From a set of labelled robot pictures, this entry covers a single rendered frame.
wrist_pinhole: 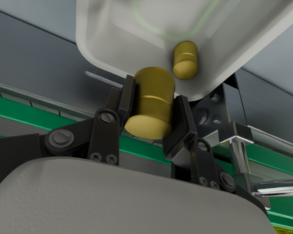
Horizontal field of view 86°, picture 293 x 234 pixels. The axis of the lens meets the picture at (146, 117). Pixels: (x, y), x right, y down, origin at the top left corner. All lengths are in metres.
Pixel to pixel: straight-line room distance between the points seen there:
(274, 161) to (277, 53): 0.16
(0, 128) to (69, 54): 0.14
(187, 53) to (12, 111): 0.24
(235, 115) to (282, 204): 0.11
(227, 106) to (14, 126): 0.27
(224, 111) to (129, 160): 0.15
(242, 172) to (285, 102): 0.20
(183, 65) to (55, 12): 0.21
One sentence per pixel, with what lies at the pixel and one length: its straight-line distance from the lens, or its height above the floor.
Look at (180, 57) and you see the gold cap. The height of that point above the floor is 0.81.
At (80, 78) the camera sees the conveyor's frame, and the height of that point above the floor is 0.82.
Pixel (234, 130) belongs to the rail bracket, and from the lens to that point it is 0.19.
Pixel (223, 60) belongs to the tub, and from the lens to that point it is 0.21.
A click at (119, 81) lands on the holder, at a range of 0.28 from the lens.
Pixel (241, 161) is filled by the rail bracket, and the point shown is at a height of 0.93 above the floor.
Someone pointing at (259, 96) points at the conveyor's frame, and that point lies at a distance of 0.30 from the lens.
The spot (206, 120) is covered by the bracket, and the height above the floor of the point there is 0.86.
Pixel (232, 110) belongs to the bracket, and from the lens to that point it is 0.22.
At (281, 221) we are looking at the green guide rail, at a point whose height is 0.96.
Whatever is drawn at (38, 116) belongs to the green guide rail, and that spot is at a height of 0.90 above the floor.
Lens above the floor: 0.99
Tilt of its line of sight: 33 degrees down
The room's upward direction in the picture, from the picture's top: 170 degrees counter-clockwise
